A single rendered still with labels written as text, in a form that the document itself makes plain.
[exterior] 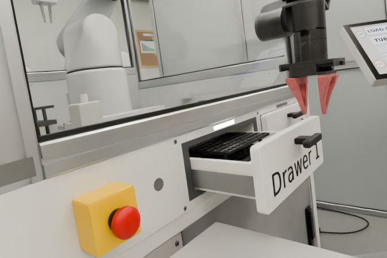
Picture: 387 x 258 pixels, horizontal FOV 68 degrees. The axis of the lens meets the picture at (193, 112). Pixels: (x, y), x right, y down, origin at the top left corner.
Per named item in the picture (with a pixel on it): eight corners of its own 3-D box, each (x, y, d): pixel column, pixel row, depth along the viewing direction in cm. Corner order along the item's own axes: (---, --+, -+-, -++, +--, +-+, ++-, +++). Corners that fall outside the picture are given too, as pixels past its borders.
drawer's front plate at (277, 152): (323, 162, 66) (319, 114, 65) (267, 216, 45) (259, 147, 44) (315, 161, 68) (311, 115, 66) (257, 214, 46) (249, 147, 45)
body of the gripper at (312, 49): (291, 72, 60) (288, 36, 59) (346, 67, 53) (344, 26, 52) (278, 75, 55) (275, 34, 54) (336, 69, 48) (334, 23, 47)
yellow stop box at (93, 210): (145, 233, 40) (137, 183, 40) (100, 261, 35) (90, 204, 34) (124, 225, 44) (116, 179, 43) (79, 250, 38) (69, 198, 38)
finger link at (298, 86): (299, 111, 60) (296, 65, 59) (337, 111, 55) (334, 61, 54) (287, 117, 55) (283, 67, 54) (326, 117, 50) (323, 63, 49)
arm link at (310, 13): (316, -9, 48) (329, -5, 52) (279, 2, 53) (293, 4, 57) (318, 33, 49) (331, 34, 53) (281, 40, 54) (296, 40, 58)
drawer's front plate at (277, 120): (307, 132, 99) (304, 101, 98) (270, 155, 78) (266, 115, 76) (302, 132, 100) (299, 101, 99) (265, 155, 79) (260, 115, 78)
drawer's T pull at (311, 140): (322, 139, 55) (322, 132, 55) (309, 149, 50) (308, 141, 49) (303, 139, 58) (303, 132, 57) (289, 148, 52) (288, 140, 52)
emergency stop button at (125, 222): (145, 231, 37) (141, 202, 37) (120, 247, 34) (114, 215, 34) (131, 226, 39) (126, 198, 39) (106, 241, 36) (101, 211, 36)
